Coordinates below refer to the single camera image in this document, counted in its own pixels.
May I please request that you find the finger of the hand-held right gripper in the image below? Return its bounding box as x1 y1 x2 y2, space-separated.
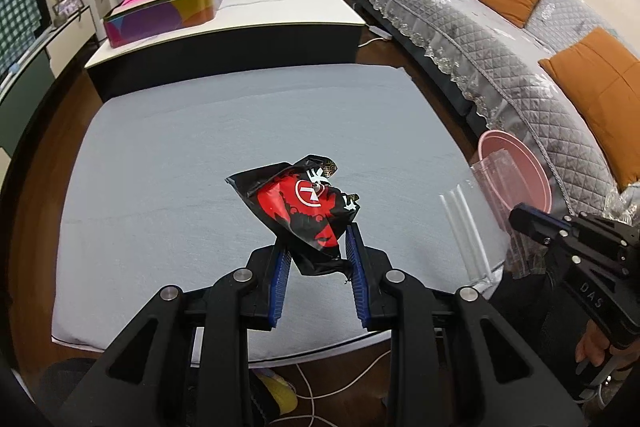
508 202 572 248

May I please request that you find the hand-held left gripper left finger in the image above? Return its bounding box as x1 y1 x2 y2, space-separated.
55 237 294 427

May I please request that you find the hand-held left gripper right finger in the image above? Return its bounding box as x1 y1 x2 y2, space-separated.
345 221 586 427

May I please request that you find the pink bin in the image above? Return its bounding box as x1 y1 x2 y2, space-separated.
476 130 554 220

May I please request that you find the clear plastic bin bag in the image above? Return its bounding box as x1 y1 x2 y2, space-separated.
438 149 537 286

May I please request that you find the black and red snack wrapper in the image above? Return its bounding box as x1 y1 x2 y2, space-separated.
225 154 362 278

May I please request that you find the person's right hand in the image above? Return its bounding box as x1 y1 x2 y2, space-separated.
574 323 632 378

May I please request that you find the person's dark trouser leg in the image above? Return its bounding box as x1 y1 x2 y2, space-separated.
487 252 608 413

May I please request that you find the yellow shoe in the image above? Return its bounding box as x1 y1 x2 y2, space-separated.
249 368 299 419

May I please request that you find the grey quilted sofa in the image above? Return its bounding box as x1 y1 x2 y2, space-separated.
347 0 640 229

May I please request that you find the white-topped coffee table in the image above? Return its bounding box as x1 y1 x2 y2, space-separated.
84 0 366 104

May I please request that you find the colourful rectangular box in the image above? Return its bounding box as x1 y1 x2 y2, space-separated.
103 0 226 49

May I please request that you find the dark green television cabinet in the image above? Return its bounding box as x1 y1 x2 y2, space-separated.
0 4 99 158

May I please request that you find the television with checked screen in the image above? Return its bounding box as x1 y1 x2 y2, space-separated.
0 0 52 84

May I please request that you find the white cable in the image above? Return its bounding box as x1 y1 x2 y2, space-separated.
292 346 397 427

